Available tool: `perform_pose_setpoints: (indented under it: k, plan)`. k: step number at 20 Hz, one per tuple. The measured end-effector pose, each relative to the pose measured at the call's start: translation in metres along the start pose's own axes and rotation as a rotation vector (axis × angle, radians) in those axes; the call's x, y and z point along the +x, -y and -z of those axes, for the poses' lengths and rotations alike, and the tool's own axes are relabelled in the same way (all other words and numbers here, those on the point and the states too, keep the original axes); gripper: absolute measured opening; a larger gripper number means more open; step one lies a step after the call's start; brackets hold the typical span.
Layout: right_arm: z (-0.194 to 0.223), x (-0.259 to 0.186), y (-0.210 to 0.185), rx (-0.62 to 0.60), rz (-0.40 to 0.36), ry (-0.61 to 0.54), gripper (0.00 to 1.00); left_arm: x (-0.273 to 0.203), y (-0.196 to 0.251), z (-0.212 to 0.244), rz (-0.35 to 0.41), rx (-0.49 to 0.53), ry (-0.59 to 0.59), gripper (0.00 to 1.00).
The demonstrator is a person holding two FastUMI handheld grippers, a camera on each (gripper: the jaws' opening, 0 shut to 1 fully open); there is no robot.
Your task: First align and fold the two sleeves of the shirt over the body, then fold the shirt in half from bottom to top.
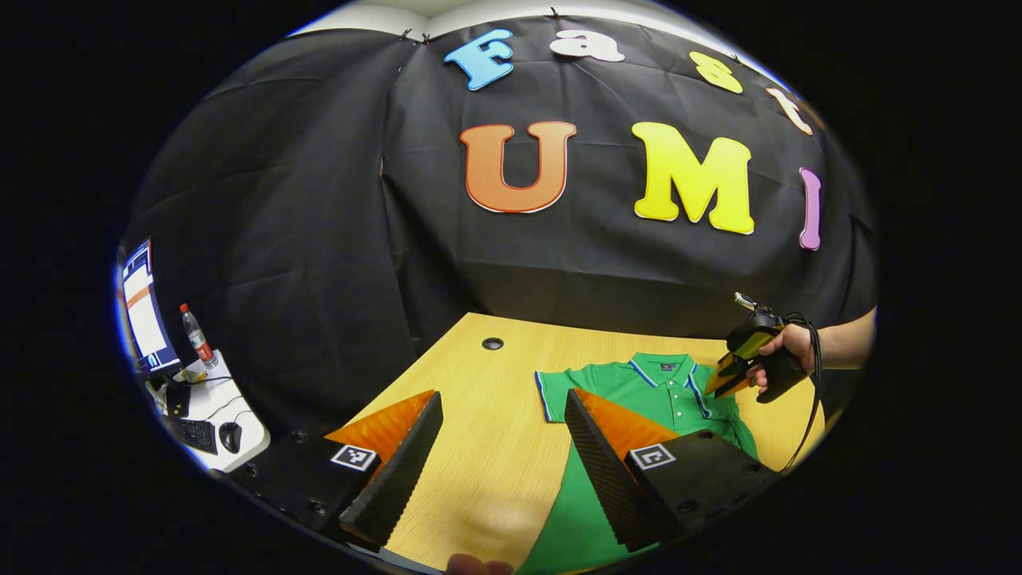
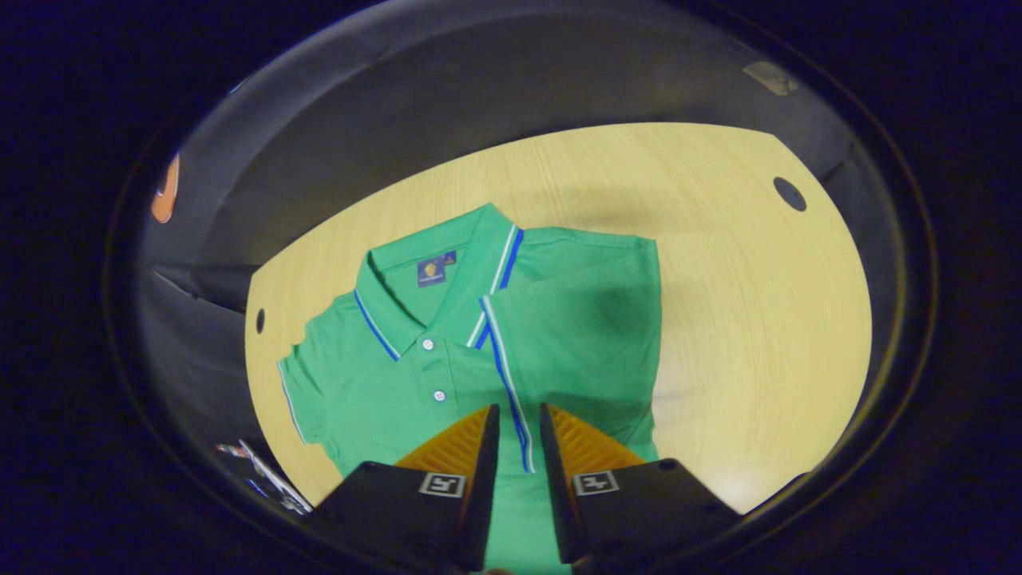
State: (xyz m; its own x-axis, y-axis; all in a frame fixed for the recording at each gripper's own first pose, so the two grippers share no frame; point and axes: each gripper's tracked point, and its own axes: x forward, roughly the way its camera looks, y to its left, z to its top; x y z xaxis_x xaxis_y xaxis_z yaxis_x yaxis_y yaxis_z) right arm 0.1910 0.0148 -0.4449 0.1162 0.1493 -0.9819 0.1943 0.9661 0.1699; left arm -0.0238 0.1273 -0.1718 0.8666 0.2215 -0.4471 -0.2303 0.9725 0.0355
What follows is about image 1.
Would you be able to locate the white desk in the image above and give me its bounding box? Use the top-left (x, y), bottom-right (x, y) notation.
top-left (144, 350), bottom-right (271, 474)

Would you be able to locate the green T-shirt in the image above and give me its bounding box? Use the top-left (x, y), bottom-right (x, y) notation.
top-left (519, 352), bottom-right (759, 574)

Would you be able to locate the computer monitor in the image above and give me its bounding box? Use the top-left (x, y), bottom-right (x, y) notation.
top-left (118, 237), bottom-right (184, 376)

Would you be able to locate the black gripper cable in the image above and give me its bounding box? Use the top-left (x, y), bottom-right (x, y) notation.
top-left (782, 311), bottom-right (826, 474)

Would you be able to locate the row of black clips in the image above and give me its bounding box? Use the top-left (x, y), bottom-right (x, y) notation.
top-left (395, 6), bottom-right (560, 43)

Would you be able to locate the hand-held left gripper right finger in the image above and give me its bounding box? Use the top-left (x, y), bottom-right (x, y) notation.
top-left (563, 387), bottom-right (782, 554)

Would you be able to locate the black keyboard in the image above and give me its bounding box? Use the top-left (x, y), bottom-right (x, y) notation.
top-left (162, 414), bottom-right (219, 457)

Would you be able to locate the clear water bottle red cap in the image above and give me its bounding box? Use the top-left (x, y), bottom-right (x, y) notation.
top-left (178, 302), bottom-right (219, 370)

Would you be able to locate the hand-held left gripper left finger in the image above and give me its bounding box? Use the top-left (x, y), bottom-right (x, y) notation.
top-left (230, 389), bottom-right (446, 553)

